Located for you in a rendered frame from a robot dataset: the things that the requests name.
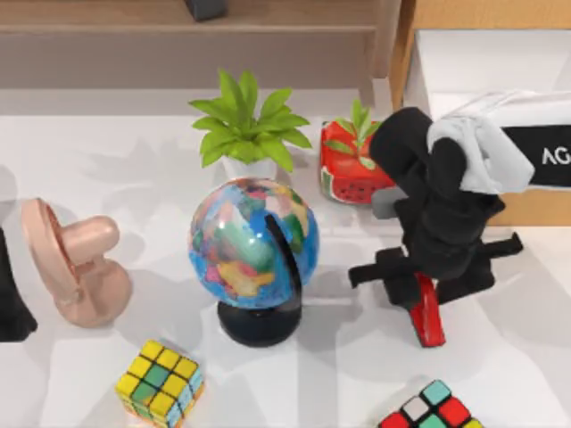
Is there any wooden open shelf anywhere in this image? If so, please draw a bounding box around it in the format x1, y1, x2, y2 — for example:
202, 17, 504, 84
0, 0, 403, 97

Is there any pink desk fan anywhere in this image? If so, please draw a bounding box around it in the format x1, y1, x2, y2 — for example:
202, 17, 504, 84
20, 197, 134, 330

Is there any green plant in white pot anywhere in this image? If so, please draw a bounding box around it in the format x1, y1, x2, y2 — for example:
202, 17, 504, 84
187, 68, 314, 183

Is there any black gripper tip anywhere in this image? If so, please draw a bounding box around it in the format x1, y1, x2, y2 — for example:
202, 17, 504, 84
0, 226, 39, 344

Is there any pale grey rounded box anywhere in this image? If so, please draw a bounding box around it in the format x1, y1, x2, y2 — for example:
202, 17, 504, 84
371, 186, 406, 222

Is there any red stapler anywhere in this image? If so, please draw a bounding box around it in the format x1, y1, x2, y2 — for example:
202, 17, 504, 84
407, 271, 448, 350

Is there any red-faced puzzle cube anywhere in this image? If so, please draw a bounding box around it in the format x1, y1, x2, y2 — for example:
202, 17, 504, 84
376, 378, 488, 428

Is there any yellow-faced puzzle cube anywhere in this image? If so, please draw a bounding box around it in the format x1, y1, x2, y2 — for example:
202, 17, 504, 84
114, 339, 207, 428

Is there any colourful globe on black stand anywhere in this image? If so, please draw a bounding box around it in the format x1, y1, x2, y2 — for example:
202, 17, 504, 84
188, 177, 321, 349

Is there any dark grey block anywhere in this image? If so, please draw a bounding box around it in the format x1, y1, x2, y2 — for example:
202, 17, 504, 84
184, 0, 229, 22

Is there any wooden cabinet with white inside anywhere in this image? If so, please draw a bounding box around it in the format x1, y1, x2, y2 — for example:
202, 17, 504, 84
389, 0, 571, 229

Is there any red watermelon plant pot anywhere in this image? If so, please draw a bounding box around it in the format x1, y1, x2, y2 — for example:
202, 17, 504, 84
318, 97, 399, 207

